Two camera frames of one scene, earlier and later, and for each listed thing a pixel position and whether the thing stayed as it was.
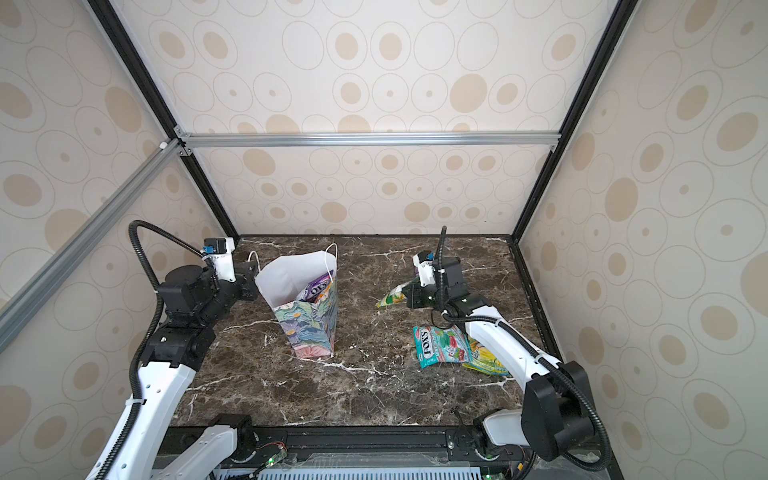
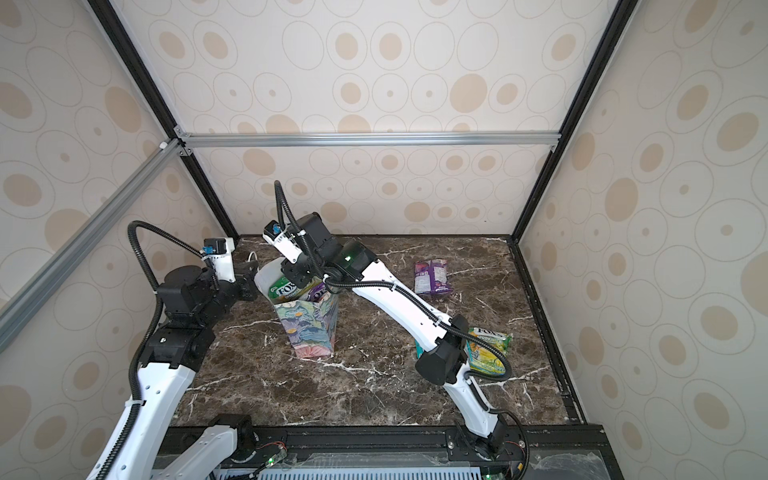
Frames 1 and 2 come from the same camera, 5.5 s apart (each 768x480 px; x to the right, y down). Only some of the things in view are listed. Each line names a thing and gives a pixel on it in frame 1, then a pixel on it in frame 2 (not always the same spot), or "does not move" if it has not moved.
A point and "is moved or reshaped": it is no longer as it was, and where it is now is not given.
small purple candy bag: (315, 288) does not move
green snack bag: (394, 296) is moved or reshaped
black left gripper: (246, 275) does not move
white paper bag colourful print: (309, 325) does not move
